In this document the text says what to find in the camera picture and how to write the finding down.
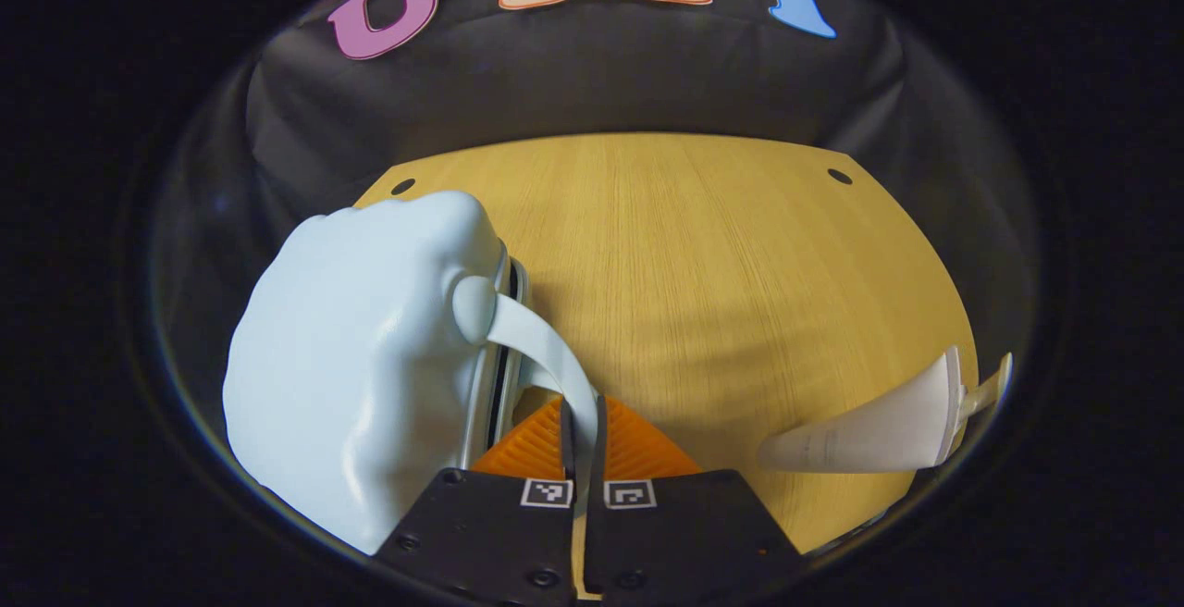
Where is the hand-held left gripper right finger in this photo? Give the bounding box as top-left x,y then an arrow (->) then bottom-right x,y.
583,392 -> 806,602

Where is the light blue suitcase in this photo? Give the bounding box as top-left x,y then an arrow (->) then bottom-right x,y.
222,189 -> 602,557

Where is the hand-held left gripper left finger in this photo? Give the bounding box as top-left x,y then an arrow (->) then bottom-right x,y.
373,394 -> 581,605

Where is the black backdrop cloth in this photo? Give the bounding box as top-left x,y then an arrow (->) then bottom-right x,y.
148,0 -> 1042,460

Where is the white squeeze tube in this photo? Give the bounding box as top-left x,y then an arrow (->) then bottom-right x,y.
757,345 -> 965,476

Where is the white pump bottle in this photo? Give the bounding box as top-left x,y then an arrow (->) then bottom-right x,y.
960,352 -> 1015,421

